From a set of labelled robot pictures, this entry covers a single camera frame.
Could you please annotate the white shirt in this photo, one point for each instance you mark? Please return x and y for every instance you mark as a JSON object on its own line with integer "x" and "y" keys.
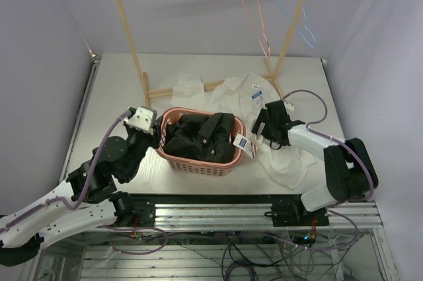
{"x": 246, "y": 97}

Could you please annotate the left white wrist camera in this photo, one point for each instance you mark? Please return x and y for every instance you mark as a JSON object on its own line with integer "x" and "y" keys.
{"x": 142, "y": 119}

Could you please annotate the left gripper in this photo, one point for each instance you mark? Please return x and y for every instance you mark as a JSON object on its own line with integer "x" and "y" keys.
{"x": 155, "y": 138}

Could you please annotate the wooden clothes rack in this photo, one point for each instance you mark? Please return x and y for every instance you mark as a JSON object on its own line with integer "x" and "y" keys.
{"x": 273, "y": 70}

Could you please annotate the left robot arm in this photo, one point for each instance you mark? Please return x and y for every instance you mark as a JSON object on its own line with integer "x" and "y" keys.
{"x": 80, "y": 202}

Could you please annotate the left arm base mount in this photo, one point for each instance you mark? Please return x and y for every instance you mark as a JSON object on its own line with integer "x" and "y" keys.
{"x": 143, "y": 214}

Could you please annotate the pink wire hanger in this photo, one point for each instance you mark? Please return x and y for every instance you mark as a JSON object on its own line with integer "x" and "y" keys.
{"x": 253, "y": 11}

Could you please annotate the dark striped shirt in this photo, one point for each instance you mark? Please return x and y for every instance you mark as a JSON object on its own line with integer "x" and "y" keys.
{"x": 201, "y": 137}

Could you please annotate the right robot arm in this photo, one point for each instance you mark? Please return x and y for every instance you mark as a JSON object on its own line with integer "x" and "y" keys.
{"x": 349, "y": 172}

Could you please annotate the aluminium rail frame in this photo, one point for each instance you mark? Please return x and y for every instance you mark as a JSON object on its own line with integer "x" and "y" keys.
{"x": 214, "y": 217}

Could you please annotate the pink plastic laundry basket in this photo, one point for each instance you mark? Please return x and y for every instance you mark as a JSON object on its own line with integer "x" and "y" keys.
{"x": 172, "y": 115}

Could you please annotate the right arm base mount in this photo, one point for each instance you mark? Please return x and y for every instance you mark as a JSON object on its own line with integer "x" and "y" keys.
{"x": 290, "y": 212}

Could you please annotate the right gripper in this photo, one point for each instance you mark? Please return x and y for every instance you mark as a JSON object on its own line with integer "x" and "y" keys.
{"x": 263, "y": 118}

